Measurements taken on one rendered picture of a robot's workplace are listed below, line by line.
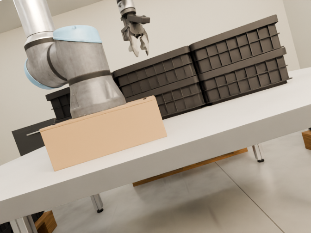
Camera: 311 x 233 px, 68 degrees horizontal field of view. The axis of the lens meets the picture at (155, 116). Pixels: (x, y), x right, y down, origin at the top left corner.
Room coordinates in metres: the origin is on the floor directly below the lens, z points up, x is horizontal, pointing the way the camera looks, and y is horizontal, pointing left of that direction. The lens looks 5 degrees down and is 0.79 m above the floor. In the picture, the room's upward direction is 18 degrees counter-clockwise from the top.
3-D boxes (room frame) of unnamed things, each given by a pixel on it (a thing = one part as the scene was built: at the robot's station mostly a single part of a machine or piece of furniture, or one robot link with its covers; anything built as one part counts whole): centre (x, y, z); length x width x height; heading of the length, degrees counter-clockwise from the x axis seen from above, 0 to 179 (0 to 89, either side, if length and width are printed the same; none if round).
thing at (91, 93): (0.64, 0.14, 0.85); 0.15 x 0.15 x 0.10
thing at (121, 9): (1.09, -0.02, 1.22); 0.08 x 0.08 x 0.05
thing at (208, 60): (0.98, -0.37, 0.87); 0.40 x 0.30 x 0.11; 169
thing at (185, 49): (1.04, -0.08, 0.92); 0.40 x 0.30 x 0.02; 169
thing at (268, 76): (0.98, -0.37, 0.76); 0.40 x 0.30 x 0.12; 169
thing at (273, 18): (0.98, -0.37, 0.92); 0.40 x 0.30 x 0.02; 169
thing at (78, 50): (0.64, 0.14, 0.97); 0.13 x 0.12 x 0.14; 56
